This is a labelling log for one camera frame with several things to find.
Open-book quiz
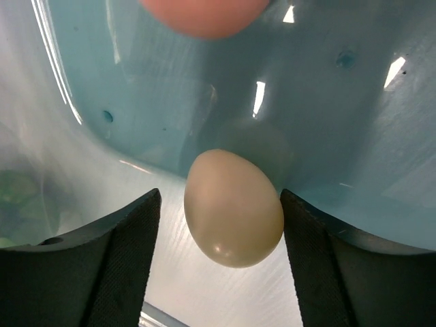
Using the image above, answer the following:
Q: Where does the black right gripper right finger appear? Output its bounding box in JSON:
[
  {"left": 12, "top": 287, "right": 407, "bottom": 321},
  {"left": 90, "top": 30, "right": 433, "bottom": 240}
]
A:
[{"left": 280, "top": 190, "right": 435, "bottom": 326}]

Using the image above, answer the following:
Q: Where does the aluminium mounting rail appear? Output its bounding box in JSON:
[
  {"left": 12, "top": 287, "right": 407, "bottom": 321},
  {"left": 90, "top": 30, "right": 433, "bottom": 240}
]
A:
[{"left": 138, "top": 301, "right": 188, "bottom": 327}]

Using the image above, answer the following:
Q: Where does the blue translucent plastic basin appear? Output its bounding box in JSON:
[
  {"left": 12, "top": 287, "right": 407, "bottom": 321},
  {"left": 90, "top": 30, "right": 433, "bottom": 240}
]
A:
[{"left": 0, "top": 0, "right": 436, "bottom": 327}]

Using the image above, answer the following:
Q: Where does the clear zip top bag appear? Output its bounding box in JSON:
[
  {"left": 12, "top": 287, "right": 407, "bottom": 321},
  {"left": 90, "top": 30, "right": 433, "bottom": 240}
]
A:
[{"left": 1, "top": 169, "right": 83, "bottom": 249}]

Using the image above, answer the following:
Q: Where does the pink egg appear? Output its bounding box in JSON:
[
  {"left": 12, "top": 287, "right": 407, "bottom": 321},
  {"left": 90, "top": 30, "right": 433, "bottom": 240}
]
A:
[{"left": 140, "top": 0, "right": 270, "bottom": 39}]

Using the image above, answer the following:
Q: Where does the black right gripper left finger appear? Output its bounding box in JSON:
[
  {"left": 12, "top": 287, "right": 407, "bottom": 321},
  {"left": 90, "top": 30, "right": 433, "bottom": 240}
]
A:
[{"left": 1, "top": 189, "right": 161, "bottom": 326}]

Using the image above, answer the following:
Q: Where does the white egg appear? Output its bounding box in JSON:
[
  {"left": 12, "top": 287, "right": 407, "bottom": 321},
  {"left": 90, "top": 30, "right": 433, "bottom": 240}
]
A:
[{"left": 184, "top": 149, "right": 284, "bottom": 268}]

